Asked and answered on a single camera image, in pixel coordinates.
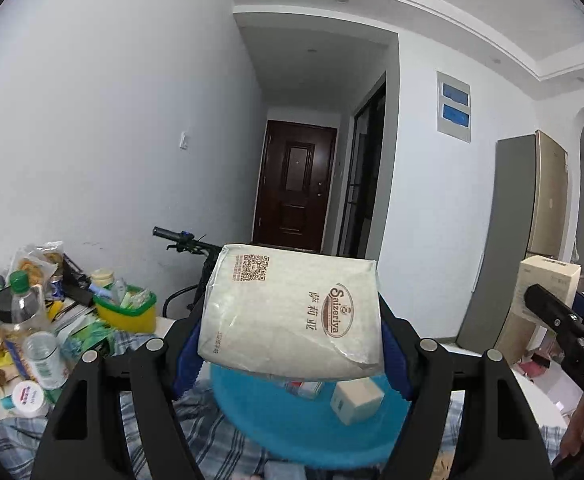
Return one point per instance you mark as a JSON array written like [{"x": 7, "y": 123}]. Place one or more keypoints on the blue plastic basin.
[{"x": 297, "y": 435}]

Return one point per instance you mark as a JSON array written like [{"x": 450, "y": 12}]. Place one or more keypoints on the beige paper napkin packet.
[{"x": 292, "y": 310}]

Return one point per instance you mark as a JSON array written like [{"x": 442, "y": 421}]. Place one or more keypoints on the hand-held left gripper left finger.
[{"x": 186, "y": 365}]

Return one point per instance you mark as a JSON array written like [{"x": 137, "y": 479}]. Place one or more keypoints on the gold refrigerator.
[{"x": 522, "y": 200}]

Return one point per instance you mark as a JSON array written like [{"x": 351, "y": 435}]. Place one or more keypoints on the large beige box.
[{"x": 547, "y": 280}]

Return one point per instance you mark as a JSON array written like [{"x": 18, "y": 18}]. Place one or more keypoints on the red and white box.
[{"x": 304, "y": 389}]

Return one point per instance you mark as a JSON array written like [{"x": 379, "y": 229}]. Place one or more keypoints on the white light switch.
[{"x": 184, "y": 140}]

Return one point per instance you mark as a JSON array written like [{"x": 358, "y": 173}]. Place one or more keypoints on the dark brown entrance door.
[{"x": 294, "y": 185}]

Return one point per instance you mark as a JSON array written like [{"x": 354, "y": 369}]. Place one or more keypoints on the cream lidded jar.
[{"x": 102, "y": 277}]

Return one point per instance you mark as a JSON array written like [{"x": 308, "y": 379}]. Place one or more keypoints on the grey wall panel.
[{"x": 454, "y": 107}]

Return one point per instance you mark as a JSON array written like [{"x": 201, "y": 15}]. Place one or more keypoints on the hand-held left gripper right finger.
[{"x": 397, "y": 360}]

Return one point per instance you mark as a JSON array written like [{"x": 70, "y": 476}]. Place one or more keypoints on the green-capped plastic water bottle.
[{"x": 41, "y": 355}]

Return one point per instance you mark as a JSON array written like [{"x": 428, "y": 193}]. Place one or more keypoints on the green tissue packet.
[{"x": 89, "y": 340}]

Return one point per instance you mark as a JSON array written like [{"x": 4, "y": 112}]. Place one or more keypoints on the white jar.
[{"x": 27, "y": 397}]

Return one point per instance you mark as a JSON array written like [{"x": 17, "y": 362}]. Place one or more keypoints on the white round desktop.
[{"x": 547, "y": 405}]

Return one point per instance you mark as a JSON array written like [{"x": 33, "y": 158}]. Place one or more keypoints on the black-framed sliding glass door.
[{"x": 364, "y": 175}]

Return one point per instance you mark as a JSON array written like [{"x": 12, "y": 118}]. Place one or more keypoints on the black bicycle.
[{"x": 186, "y": 241}]

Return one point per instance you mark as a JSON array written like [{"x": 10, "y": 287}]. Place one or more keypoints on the yellow bin with green rim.
[{"x": 126, "y": 317}]

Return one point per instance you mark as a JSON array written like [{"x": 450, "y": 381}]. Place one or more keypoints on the cream white box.
[{"x": 357, "y": 402}]

